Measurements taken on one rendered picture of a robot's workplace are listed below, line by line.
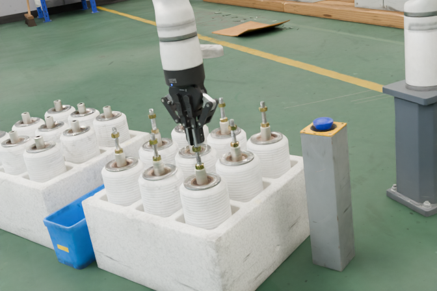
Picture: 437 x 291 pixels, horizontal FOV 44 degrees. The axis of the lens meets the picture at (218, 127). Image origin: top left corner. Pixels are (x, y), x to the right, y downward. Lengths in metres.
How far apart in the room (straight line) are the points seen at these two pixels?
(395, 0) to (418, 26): 2.33
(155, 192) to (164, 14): 0.38
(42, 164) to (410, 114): 0.91
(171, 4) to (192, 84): 0.15
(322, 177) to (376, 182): 0.47
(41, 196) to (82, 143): 0.19
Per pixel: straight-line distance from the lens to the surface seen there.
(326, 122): 1.10
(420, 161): 1.39
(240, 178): 1.14
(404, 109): 1.37
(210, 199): 1.06
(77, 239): 1.35
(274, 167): 1.24
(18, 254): 1.55
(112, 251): 1.30
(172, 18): 0.96
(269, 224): 1.18
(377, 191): 1.53
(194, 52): 0.98
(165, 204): 1.15
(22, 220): 1.57
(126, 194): 1.23
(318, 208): 1.17
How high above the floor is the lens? 0.72
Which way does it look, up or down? 20 degrees down
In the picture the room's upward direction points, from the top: 9 degrees counter-clockwise
